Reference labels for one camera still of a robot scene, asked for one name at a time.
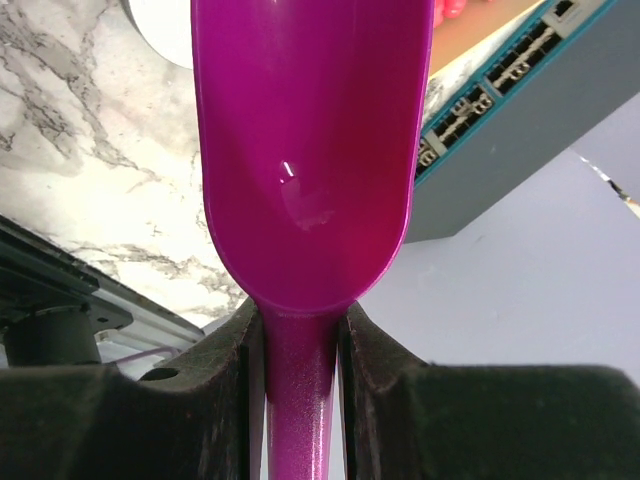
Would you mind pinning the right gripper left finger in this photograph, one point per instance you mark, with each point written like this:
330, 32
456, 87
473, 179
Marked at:
198, 416

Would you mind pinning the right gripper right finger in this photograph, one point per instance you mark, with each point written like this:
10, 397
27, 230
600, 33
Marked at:
404, 418

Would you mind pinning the purple plastic scoop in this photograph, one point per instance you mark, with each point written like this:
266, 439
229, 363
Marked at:
309, 114

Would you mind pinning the beige star candy tray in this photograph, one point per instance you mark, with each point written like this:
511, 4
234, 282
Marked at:
460, 27

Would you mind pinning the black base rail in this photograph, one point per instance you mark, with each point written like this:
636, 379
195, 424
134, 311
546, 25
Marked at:
38, 277

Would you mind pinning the dark teal network switch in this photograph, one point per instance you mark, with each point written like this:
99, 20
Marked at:
564, 70

